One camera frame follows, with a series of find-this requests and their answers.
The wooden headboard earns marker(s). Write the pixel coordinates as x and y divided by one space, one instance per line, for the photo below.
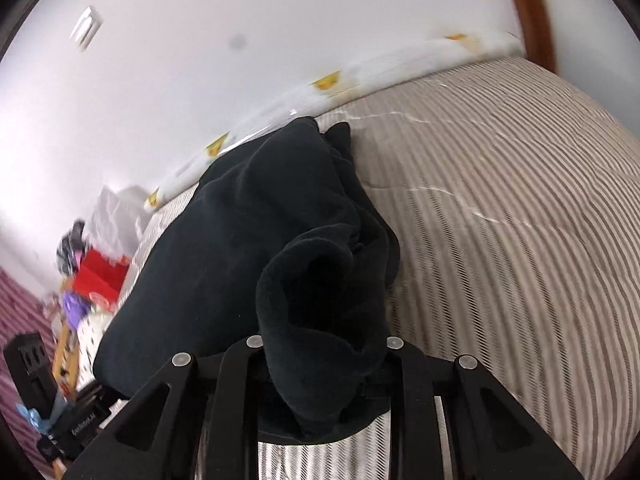
62 360

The red paper bag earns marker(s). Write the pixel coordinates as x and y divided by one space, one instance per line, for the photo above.
100 275

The white shopping bag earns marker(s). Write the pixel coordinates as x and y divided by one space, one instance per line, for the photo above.
115 220

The brown wooden frame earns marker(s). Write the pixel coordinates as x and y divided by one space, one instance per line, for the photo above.
535 20

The striped beige quilt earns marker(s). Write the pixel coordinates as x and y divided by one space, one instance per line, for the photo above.
500 210

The white floral pillow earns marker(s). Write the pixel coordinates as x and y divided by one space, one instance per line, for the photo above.
95 345

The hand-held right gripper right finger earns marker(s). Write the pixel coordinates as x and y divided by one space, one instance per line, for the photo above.
407 377

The purple cloth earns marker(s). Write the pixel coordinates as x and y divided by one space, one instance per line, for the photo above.
75 310

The dark plaid cloth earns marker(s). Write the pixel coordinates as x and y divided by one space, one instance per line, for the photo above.
70 250

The maroon striped cloth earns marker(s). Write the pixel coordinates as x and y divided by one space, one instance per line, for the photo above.
20 305

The black knit sweater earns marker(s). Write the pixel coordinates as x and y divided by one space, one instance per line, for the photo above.
240 230

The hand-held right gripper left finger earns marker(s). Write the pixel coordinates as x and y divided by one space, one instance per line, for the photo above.
240 372

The white wall switch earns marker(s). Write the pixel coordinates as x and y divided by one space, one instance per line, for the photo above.
86 27

